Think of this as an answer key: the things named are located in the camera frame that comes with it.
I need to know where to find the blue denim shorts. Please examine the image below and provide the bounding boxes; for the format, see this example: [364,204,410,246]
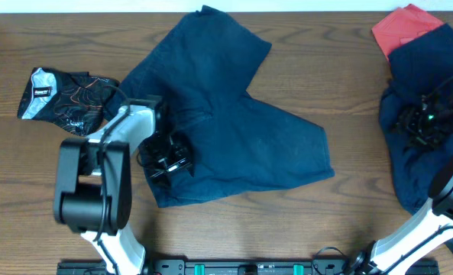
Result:
[105,6,335,208]

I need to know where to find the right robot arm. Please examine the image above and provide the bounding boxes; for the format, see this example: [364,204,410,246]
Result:
[344,77,453,274]

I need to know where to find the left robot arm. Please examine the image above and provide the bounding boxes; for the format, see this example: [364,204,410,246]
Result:
[53,95,193,275]

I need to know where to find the dark navy garment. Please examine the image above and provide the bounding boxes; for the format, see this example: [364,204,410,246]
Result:
[380,24,453,119]

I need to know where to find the red cloth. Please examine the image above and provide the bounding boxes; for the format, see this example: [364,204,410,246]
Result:
[371,4,444,60]

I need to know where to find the black patterned folded shorts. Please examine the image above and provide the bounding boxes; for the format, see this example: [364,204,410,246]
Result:
[17,67,119,136]

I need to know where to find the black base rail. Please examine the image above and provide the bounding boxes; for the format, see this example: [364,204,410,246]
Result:
[57,259,440,275]

